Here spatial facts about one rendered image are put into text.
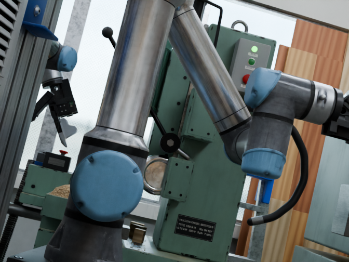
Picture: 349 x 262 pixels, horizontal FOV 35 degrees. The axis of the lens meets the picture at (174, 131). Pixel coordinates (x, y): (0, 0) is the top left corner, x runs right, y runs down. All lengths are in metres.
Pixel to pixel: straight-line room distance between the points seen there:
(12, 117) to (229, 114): 0.42
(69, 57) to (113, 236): 0.72
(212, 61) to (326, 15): 2.50
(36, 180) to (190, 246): 0.52
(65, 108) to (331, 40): 2.07
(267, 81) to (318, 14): 2.58
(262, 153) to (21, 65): 0.43
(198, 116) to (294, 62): 1.72
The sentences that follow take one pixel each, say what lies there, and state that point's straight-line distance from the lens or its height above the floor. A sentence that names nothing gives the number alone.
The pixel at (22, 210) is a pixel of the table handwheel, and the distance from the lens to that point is 1.82.
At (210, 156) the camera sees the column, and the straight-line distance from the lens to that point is 1.73.
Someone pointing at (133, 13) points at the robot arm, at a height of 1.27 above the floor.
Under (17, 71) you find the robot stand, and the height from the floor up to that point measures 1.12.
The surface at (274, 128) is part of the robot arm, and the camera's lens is 1.00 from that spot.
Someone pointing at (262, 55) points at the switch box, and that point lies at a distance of 1.73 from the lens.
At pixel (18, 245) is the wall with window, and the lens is 3.20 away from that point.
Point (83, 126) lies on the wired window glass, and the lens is 3.23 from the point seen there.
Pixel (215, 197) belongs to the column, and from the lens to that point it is 1.73.
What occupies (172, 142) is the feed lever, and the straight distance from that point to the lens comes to 1.66.
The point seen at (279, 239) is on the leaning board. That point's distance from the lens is 3.07.
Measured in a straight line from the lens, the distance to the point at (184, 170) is 1.62.
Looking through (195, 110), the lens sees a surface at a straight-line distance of 1.64.
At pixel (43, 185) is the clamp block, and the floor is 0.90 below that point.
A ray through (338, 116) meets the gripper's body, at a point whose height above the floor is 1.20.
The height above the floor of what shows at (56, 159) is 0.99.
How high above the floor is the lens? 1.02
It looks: 5 degrees up
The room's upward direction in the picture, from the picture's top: 14 degrees clockwise
